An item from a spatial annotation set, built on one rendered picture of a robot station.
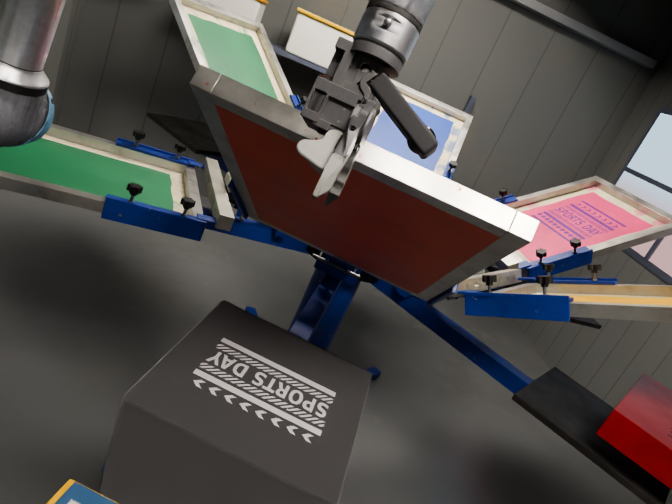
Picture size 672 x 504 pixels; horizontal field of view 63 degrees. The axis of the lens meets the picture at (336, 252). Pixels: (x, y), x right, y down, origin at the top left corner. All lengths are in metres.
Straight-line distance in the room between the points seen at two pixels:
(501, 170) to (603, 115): 0.94
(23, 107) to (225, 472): 0.72
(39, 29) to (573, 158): 4.69
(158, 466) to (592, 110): 4.62
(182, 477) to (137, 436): 0.12
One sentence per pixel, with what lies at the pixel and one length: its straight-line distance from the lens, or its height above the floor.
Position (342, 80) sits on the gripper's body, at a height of 1.64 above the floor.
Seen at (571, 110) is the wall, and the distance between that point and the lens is 5.13.
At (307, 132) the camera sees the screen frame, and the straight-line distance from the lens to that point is 0.87.
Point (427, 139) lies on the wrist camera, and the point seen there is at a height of 1.62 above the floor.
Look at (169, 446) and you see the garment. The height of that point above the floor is 0.90.
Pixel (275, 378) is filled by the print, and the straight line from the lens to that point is 1.29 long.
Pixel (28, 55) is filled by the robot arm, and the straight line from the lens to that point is 0.99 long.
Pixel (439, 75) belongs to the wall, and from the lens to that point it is 4.73.
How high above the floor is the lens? 1.69
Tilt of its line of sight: 20 degrees down
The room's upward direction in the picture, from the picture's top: 24 degrees clockwise
